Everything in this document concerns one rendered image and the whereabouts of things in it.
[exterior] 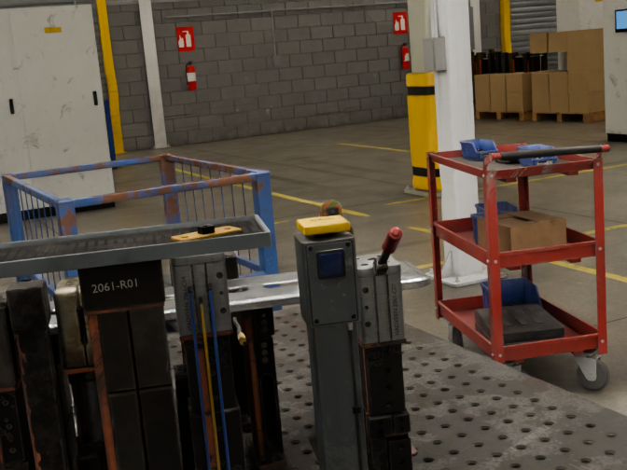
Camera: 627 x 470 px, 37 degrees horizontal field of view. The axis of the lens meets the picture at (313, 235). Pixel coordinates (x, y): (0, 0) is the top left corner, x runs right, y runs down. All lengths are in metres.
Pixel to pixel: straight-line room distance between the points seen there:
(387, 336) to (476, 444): 0.34
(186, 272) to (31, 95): 8.17
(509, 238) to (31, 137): 6.59
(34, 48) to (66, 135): 0.87
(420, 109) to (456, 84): 3.22
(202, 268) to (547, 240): 2.43
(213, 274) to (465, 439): 0.58
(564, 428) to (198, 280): 0.72
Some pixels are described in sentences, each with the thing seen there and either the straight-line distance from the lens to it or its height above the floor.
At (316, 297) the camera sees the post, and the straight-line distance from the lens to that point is 1.20.
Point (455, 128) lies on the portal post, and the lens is 5.36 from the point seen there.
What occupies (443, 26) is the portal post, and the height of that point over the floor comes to 1.45.
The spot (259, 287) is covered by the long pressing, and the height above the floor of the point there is 1.00.
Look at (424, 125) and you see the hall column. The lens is 8.52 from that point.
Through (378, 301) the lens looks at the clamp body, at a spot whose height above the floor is 1.01.
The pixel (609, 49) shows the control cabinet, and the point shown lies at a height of 1.09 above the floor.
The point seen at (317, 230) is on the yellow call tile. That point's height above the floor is 1.15.
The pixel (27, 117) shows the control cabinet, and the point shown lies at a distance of 9.45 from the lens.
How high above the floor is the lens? 1.38
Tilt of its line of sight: 11 degrees down
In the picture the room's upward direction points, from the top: 5 degrees counter-clockwise
